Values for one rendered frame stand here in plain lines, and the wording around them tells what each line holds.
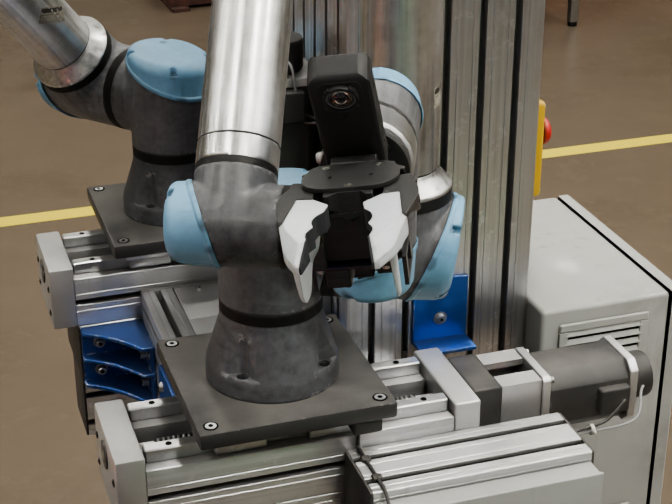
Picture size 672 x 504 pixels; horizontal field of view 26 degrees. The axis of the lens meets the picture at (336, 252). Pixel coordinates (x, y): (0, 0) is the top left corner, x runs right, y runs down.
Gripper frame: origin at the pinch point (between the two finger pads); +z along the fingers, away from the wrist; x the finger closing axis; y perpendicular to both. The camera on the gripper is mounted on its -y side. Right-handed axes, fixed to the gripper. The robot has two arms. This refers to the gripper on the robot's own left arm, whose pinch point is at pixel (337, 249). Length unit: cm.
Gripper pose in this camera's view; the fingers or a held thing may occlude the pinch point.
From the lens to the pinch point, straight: 95.8
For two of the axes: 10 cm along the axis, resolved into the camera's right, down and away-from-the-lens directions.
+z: -1.0, 4.2, -9.0
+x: -9.9, 0.8, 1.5
